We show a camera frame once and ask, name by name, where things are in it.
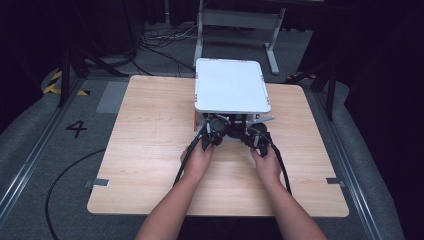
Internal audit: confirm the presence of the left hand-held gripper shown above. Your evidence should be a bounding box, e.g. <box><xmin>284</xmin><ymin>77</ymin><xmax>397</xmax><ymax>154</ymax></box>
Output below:
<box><xmin>193</xmin><ymin>58</ymin><xmax>272</xmax><ymax>150</ymax></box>

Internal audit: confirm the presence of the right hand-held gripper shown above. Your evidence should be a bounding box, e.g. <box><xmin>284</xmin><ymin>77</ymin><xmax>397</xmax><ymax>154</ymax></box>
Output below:
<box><xmin>240</xmin><ymin>114</ymin><xmax>276</xmax><ymax>158</ymax></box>

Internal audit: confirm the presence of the person's right hand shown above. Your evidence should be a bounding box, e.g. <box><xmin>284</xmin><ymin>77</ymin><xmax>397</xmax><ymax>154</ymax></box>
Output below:
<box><xmin>249</xmin><ymin>146</ymin><xmax>283</xmax><ymax>186</ymax></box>

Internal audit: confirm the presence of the person's left hand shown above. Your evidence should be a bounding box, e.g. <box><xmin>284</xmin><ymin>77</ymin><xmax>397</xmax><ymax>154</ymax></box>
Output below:
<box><xmin>179</xmin><ymin>141</ymin><xmax>216</xmax><ymax>183</ymax></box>

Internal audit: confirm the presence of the black tripod stand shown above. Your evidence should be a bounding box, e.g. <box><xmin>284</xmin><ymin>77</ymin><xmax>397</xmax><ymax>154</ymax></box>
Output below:
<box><xmin>285</xmin><ymin>62</ymin><xmax>337</xmax><ymax>122</ymax></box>
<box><xmin>57</xmin><ymin>46</ymin><xmax>129</xmax><ymax>108</ymax></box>

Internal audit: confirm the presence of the grey tape strip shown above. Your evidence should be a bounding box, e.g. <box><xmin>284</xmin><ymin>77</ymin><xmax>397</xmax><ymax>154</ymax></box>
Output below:
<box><xmin>325</xmin><ymin>177</ymin><xmax>346</xmax><ymax>188</ymax></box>
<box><xmin>83</xmin><ymin>178</ymin><xmax>110</xmax><ymax>189</ymax></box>

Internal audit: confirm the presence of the yellow black floor tape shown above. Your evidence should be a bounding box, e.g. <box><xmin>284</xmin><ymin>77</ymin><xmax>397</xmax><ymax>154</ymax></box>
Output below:
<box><xmin>42</xmin><ymin>69</ymin><xmax>91</xmax><ymax>97</ymax></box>

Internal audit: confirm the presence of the right hand-held gripper black cable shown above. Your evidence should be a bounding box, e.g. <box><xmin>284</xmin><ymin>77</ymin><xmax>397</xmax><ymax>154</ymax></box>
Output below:
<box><xmin>264</xmin><ymin>133</ymin><xmax>293</xmax><ymax>196</ymax></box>

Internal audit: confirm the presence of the hand-held gripper black cable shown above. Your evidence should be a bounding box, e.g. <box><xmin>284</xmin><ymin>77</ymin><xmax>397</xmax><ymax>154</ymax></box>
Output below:
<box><xmin>264</xmin><ymin>133</ymin><xmax>293</xmax><ymax>196</ymax></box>
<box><xmin>172</xmin><ymin>134</ymin><xmax>204</xmax><ymax>187</ymax></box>

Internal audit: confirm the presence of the white metal stand frame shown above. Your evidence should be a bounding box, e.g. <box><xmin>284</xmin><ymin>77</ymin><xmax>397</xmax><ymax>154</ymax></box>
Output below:
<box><xmin>193</xmin><ymin>0</ymin><xmax>288</xmax><ymax>76</ymax></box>

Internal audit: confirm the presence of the bundle of black floor cables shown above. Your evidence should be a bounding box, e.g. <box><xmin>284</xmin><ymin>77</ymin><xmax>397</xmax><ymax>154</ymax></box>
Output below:
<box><xmin>138</xmin><ymin>24</ymin><xmax>198</xmax><ymax>78</ymax></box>

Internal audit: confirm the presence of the left hand-held gripper black cable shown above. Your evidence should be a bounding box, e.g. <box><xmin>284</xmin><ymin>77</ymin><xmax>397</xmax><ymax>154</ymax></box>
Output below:
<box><xmin>172</xmin><ymin>134</ymin><xmax>204</xmax><ymax>187</ymax></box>

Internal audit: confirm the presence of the metal floor rail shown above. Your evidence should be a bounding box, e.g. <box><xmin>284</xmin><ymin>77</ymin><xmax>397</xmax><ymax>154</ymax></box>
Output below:
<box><xmin>0</xmin><ymin>78</ymin><xmax>86</xmax><ymax>218</ymax></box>
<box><xmin>311</xmin><ymin>89</ymin><xmax>384</xmax><ymax>240</ymax></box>

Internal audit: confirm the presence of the black floor cable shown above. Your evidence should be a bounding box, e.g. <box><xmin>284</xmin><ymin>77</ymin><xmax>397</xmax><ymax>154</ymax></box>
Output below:
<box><xmin>44</xmin><ymin>148</ymin><xmax>108</xmax><ymax>240</ymax></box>

